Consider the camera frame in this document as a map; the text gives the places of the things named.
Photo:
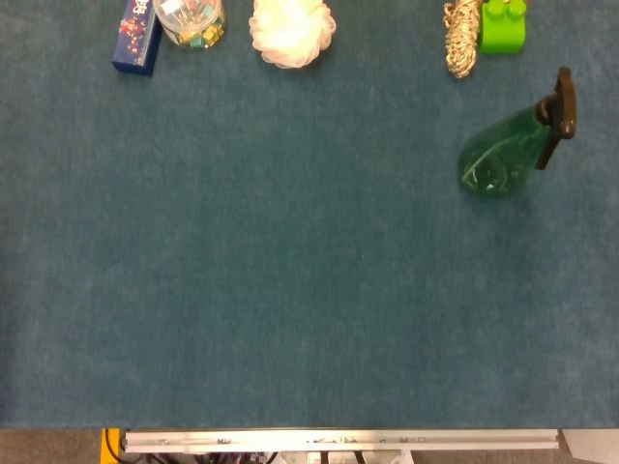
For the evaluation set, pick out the green spray bottle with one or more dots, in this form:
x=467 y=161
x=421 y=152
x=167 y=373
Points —
x=503 y=152

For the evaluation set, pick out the blue felt table cloth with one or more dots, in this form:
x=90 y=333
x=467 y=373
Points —
x=242 y=266

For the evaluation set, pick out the white mesh bath sponge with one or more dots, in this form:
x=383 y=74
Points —
x=291 y=31

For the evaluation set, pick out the clear jar of binder clips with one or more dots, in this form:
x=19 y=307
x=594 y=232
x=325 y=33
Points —
x=193 y=24

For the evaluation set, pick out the dark blue printed box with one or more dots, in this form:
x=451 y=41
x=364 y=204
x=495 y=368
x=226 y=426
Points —
x=138 y=41

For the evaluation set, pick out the green toy building block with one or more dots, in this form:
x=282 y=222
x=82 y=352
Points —
x=503 y=31

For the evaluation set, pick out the aluminium profile rail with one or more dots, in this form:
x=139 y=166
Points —
x=338 y=440

